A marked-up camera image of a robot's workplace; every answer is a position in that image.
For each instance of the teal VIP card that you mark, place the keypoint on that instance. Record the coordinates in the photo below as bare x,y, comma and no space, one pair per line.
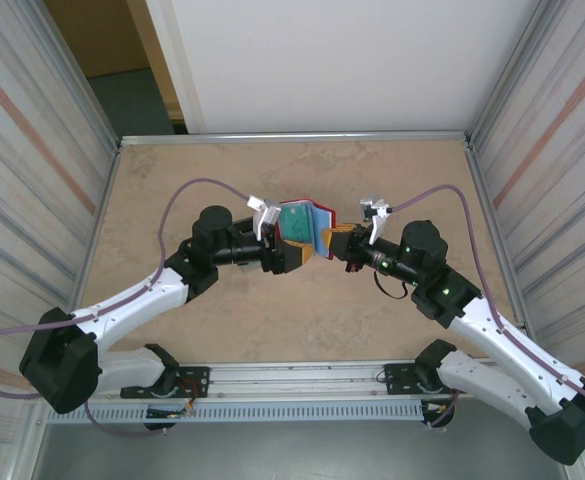
297,225

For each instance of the red leather card holder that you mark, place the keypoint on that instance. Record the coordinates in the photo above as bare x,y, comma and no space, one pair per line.
325,207

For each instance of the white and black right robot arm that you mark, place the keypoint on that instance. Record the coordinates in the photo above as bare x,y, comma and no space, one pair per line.
502,345

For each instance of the blue card in sleeve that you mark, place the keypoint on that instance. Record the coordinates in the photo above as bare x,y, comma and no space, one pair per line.
322,225

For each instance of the translucent ribbed side panel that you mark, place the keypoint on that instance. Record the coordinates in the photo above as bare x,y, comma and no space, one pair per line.
12,175
572,175

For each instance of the small green circuit board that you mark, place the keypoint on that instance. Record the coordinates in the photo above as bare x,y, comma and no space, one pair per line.
164,413

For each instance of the grey metal lower shelf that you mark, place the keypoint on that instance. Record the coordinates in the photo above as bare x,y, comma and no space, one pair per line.
297,455

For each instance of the brown wooden door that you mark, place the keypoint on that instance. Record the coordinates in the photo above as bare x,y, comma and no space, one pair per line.
107,35

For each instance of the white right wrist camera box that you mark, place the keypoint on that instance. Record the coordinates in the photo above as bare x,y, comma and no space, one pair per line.
374,206

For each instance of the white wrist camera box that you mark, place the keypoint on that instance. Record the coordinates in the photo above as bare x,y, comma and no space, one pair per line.
374,206
267,212

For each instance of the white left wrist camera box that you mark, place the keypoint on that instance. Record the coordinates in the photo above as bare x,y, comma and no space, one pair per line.
267,212

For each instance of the aluminium side rail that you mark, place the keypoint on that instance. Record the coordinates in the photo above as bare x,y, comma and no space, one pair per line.
479,180
109,180

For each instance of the aluminium cross rail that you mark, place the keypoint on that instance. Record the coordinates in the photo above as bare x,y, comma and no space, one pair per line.
297,136

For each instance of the wide aluminium mounting rail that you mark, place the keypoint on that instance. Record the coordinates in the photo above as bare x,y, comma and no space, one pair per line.
297,372

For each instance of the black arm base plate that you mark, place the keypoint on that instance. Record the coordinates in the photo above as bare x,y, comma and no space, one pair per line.
394,380
199,382

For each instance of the aluminium frame post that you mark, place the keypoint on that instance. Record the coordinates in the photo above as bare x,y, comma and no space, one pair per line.
507,75
83,75

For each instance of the white door frame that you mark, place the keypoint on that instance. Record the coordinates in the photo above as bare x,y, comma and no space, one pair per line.
172,50

